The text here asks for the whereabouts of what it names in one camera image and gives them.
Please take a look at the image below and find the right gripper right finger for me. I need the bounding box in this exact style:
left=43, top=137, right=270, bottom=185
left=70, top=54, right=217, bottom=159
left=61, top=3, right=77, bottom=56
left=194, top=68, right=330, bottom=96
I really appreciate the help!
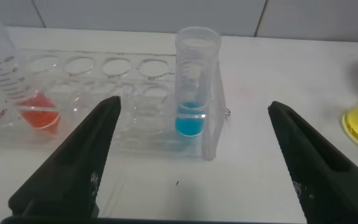
left=267, top=100, right=358, bottom=224

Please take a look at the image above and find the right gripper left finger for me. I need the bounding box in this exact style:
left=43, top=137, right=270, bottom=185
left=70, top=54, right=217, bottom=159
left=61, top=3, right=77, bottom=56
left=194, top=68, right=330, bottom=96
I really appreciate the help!
left=7, top=95, right=122, bottom=219

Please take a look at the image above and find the blue pigment test tube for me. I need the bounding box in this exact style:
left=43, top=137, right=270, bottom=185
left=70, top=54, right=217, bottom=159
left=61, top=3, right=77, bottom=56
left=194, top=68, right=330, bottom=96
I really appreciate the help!
left=175, top=26, right=222, bottom=138

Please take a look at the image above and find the red pigment test tube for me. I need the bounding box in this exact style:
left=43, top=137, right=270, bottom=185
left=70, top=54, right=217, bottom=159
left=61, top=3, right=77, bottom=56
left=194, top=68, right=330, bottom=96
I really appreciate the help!
left=0, top=18, right=61, bottom=134

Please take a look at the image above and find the clear acrylic test tube rack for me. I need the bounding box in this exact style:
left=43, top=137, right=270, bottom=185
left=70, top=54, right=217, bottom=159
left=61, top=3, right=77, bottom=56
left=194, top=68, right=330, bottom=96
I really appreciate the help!
left=0, top=46, right=228, bottom=161

